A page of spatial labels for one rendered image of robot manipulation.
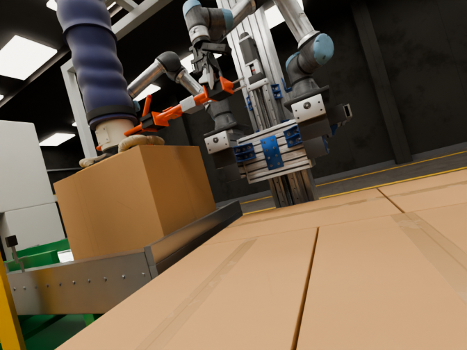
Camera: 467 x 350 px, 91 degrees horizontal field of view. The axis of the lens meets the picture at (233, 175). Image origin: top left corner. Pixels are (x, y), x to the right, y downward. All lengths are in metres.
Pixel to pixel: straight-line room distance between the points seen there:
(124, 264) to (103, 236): 0.33
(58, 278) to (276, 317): 0.97
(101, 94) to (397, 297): 1.23
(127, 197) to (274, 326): 0.78
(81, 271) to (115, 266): 0.18
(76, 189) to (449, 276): 1.23
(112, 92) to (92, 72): 0.12
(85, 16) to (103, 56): 0.19
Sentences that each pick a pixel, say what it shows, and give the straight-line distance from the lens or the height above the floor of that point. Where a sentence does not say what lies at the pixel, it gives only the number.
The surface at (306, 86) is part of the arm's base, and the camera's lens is 1.31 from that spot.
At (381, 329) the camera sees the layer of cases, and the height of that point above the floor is 0.54.
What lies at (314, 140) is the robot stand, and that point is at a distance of 1.17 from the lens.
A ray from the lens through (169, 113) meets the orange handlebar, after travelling 1.03.
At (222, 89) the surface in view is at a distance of 0.90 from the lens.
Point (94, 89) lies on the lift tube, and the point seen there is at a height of 1.30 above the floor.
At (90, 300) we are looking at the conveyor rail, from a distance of 1.07.
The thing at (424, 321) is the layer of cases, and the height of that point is 0.54.
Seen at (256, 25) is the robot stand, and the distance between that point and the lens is 1.72.
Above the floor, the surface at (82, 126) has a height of 2.18.
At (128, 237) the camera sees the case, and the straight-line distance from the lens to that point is 1.05.
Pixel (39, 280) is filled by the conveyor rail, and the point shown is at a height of 0.55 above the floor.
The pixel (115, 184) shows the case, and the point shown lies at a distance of 1.03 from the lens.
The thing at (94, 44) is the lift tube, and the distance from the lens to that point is 1.39.
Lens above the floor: 0.73
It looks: 1 degrees up
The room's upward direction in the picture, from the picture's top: 16 degrees counter-clockwise
